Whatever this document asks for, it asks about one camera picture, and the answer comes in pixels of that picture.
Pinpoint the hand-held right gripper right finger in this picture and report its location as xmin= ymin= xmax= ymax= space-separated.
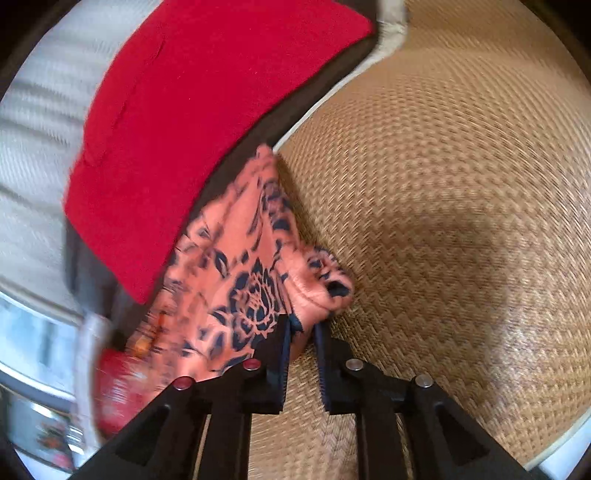
xmin=315 ymin=322 xmax=536 ymax=480

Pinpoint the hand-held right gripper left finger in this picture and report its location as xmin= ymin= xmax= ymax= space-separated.
xmin=69 ymin=318 xmax=293 ymax=480

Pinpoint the orange floral blouse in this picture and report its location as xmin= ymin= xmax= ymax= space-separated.
xmin=124 ymin=144 xmax=355 ymax=384

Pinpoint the red gift box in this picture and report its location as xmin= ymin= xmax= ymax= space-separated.
xmin=95 ymin=348 xmax=158 ymax=437

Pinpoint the woven rattan mat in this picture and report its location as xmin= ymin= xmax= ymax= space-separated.
xmin=198 ymin=0 xmax=591 ymax=480

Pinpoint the brown leather sofa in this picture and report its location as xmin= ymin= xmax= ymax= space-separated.
xmin=65 ymin=0 xmax=407 ymax=337

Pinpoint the red knitted cloth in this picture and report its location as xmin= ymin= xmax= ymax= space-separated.
xmin=64 ymin=0 xmax=376 ymax=305

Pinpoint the beige dotted curtain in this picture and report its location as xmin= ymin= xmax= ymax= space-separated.
xmin=0 ymin=14 xmax=121 ymax=324

